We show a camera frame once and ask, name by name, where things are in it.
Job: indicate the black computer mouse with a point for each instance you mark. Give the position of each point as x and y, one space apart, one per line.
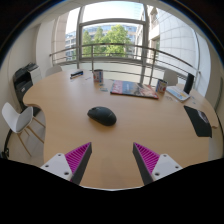
102 115

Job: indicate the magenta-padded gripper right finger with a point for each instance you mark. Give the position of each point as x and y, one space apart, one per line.
165 165

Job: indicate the metal balcony railing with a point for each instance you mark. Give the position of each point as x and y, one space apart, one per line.
92 56

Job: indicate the black printed mouse pad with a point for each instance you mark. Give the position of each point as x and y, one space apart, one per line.
199 121

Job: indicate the small printed card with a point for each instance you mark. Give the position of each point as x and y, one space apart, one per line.
103 89

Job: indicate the black cylindrical bottle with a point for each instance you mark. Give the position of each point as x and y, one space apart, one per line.
189 83

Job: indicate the white chair with wooden legs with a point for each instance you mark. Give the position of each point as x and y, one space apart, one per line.
16 120

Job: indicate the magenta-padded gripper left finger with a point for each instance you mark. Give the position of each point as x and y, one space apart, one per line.
58 165

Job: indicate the black and white printer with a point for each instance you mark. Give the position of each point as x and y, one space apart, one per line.
23 81

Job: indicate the red magazine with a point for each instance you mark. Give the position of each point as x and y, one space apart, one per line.
133 89

